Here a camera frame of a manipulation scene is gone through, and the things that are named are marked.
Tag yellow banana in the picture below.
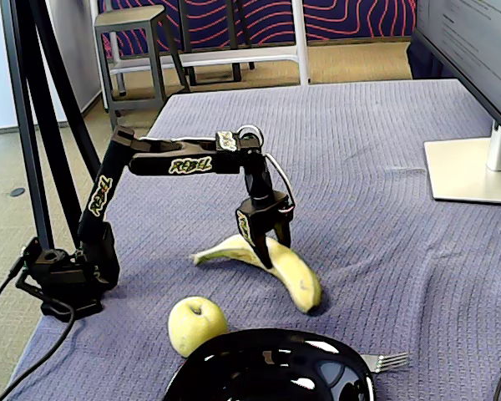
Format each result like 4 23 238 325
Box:
190 233 323 314

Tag black glossy plate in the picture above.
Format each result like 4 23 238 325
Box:
162 328 379 401

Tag blue woven cloth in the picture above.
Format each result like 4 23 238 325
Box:
3 79 501 401

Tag green apple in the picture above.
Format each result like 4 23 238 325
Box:
168 295 230 359

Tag black chair legs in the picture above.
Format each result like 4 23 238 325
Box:
178 0 256 87

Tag grey fork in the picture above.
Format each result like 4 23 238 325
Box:
361 352 410 374

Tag silver monitor stand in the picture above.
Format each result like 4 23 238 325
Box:
423 120 501 206

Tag purple partition red waves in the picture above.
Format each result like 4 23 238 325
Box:
98 0 418 58

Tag grey stool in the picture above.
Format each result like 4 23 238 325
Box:
94 4 191 130

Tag computer monitor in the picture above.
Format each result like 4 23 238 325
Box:
412 0 501 143

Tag white table frame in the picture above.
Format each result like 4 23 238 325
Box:
89 0 311 87

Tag black camera stand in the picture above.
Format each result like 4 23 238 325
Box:
0 0 104 251

